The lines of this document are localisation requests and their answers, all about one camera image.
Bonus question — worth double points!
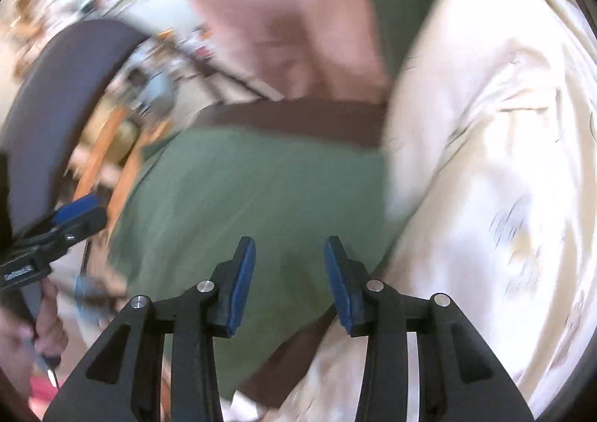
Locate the olive green pants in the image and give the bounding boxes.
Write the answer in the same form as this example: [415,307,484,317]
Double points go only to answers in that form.
[108,127,391,399]

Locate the purple folding chair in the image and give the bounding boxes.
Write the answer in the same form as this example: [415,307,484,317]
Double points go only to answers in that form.
[1,19,149,232]

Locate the cream bear print duvet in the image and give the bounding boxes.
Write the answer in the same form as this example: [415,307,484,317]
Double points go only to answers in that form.
[218,0,597,422]

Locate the person's left hand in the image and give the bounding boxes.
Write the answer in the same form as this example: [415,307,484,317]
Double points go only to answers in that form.
[1,279,68,401]

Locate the pink hanging curtain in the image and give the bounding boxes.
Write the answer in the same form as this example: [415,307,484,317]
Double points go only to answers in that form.
[192,0,388,104]

